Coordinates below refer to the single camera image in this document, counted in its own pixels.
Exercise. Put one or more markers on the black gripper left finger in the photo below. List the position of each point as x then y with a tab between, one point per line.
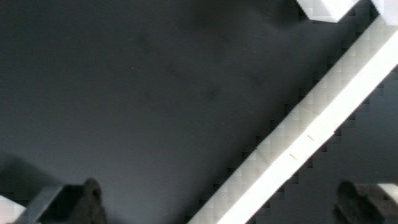
67	204

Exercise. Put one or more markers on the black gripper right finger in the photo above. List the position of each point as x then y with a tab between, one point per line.
366	205

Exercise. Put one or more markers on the white chair leg with tag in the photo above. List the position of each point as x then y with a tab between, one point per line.
325	10

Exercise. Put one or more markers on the white chair nut cube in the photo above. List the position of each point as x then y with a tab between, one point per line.
10	210

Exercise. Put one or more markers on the white obstacle fence wall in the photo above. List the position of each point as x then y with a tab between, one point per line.
305	128

